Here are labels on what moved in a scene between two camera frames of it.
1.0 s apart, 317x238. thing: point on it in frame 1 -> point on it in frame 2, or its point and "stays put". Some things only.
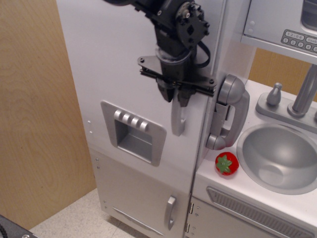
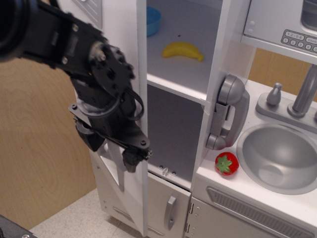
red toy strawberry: [226, 163] stays put
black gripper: [169, 74] -> [112, 112]
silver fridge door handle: [178, 119] -> [114, 153]
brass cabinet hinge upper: [191, 208] stays put
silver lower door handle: [169, 211] stays put
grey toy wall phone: [229, 113] stays put
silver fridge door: [127, 117] -> [121, 24]
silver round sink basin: [279, 158] stays put
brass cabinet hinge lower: [187, 227] stays put
